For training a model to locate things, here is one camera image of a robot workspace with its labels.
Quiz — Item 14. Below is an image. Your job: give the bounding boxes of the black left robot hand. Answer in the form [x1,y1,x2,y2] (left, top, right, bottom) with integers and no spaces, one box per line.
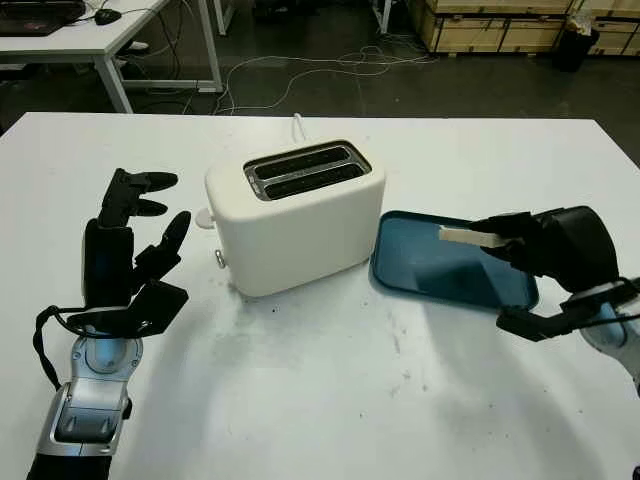
[79,167,193,324]

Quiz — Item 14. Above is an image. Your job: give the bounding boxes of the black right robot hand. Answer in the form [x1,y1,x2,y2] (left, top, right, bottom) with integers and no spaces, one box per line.
[469,205,622,295]

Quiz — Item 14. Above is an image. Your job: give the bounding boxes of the pale bread slice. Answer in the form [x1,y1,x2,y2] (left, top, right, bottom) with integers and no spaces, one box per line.
[438,225,508,250]

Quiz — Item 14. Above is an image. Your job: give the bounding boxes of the blue plastic tray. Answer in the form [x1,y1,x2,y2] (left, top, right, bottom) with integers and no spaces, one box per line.
[368,209,541,309]

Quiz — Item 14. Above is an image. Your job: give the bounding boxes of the cream white toaster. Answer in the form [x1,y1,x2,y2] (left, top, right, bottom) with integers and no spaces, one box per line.
[203,138,387,299]

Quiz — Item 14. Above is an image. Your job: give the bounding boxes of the black trash bin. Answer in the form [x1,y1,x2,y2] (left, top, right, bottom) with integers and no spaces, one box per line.
[551,19,601,74]

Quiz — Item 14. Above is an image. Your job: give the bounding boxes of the short wooden crate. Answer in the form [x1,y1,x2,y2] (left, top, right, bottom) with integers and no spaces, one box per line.
[574,0,640,58]

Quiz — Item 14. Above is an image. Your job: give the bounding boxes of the white office desk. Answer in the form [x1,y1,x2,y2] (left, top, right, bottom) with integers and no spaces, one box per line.
[0,0,225,114]

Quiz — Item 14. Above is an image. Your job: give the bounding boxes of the long wooden crate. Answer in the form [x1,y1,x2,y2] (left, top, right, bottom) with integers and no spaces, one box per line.
[407,0,577,56]

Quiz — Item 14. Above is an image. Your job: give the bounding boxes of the black laptop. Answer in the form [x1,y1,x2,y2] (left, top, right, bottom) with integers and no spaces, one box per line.
[0,0,88,37]

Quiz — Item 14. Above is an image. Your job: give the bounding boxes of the white table leg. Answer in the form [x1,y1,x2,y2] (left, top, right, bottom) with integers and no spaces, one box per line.
[203,0,239,37]
[369,0,395,35]

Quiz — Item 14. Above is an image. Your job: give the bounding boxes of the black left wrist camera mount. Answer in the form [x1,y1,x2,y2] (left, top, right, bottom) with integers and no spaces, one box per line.
[67,278,191,337]

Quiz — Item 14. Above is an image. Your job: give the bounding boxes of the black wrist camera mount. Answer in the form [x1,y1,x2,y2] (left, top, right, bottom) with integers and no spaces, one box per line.
[67,278,191,337]
[495,277,640,344]

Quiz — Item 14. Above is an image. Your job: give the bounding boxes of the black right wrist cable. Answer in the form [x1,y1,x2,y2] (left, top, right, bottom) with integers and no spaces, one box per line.
[582,312,640,332]

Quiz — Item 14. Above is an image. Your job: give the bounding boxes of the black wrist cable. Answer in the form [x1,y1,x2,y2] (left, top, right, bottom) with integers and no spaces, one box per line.
[32,305,101,392]
[582,312,640,332]

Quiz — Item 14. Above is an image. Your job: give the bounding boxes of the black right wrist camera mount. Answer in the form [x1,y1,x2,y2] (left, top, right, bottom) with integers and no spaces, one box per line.
[495,277,640,344]

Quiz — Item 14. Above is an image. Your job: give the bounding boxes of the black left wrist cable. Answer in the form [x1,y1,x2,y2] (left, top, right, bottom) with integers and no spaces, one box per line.
[32,305,101,392]

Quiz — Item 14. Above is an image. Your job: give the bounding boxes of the white floor cable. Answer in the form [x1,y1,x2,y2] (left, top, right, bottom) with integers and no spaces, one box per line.
[214,44,442,114]

